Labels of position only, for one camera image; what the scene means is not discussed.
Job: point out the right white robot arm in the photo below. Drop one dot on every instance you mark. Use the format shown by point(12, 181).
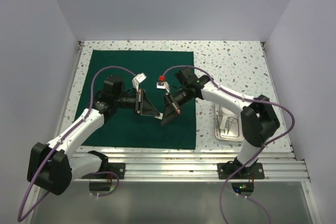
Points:
point(258, 118)

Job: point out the right wrist camera red cap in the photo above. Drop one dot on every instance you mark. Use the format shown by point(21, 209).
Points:
point(162, 84)

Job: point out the steel surgical scissors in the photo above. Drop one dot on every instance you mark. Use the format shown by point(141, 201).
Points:
point(218, 121)

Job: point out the white packet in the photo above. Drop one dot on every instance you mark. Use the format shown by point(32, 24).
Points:
point(159, 116)
point(224, 124)

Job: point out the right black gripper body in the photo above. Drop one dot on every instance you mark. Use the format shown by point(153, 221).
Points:
point(182, 96)

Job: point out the stainless steel tray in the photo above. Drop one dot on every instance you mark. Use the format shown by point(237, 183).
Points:
point(222, 137)

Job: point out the green surgical cloth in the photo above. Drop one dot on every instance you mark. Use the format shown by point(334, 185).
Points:
point(125, 129)

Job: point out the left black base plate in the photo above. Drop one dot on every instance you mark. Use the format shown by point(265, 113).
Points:
point(113, 171)

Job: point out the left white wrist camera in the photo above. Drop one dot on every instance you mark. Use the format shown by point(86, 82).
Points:
point(137, 80)

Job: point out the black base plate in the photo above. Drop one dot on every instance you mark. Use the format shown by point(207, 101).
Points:
point(255, 171)
point(113, 171)

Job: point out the steel forceps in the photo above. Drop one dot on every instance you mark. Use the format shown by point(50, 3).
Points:
point(232, 131)

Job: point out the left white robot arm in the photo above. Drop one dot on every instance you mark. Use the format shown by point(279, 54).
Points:
point(52, 165)

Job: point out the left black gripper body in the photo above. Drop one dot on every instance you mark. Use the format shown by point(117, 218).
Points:
point(126, 100)

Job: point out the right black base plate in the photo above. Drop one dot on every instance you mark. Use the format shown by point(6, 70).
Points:
point(255, 171)

